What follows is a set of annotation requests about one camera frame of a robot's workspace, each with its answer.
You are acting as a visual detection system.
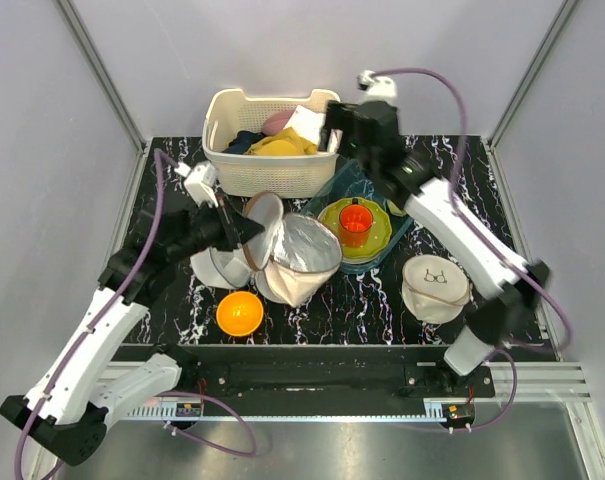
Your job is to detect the dark navy clothes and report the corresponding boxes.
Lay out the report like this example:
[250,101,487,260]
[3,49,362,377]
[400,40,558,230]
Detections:
[223,130,266,155]

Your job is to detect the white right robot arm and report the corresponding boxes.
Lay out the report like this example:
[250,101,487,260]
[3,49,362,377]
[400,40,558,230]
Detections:
[318,100,550,397]

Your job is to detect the orange plastic bowl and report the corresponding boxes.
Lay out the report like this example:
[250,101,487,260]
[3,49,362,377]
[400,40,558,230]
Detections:
[216,291,264,337]

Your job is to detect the white mesh laundry bag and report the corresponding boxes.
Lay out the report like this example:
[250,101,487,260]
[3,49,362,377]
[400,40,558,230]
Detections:
[190,248,252,290]

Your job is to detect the pink bra in basket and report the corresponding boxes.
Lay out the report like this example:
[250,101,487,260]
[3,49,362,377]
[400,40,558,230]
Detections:
[261,110,294,136]

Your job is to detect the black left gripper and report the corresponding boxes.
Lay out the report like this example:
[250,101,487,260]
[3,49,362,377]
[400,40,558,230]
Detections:
[168,193,266,264]

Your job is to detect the mustard yellow bra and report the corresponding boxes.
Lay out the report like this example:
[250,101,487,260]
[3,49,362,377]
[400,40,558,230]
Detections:
[246,127,317,157]

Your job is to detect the cream plastic laundry basket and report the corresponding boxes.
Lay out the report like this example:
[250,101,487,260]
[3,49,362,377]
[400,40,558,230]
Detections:
[202,88,339,198]

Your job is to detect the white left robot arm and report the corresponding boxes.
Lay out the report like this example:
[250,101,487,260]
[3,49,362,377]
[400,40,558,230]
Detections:
[0,204,265,466]

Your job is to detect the beige bra-print laundry bag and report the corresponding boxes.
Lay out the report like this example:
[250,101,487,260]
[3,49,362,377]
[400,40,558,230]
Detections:
[401,255,471,325]

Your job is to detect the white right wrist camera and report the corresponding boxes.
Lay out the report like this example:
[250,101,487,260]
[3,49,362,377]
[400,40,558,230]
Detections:
[357,70,397,106]

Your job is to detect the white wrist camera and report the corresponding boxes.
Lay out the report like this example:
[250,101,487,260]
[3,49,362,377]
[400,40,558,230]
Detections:
[357,70,397,106]
[175,160,218,208]

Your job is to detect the yellow-green mug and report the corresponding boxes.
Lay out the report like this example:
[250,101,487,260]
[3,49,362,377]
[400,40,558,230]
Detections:
[386,200,407,217]

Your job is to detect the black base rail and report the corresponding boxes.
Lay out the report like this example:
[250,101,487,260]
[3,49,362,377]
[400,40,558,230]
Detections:
[89,345,496,426]

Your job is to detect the yellow-green plate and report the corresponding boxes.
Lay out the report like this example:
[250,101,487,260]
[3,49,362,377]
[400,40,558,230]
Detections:
[318,197,393,264]

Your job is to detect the orange translucent cup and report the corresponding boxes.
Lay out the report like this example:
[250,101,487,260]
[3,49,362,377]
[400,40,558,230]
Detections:
[338,198,373,248]

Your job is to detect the white bra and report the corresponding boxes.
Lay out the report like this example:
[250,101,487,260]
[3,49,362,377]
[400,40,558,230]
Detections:
[283,105,339,155]

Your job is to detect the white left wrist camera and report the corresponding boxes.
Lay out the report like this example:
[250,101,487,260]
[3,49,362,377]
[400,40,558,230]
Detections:
[175,160,218,208]

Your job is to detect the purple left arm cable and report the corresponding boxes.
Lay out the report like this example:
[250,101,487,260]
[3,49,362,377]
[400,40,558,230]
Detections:
[14,151,258,480]

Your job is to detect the beige brown-trimmed laundry bag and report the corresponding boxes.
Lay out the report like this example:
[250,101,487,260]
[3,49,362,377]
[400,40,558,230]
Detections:
[243,191,343,308]

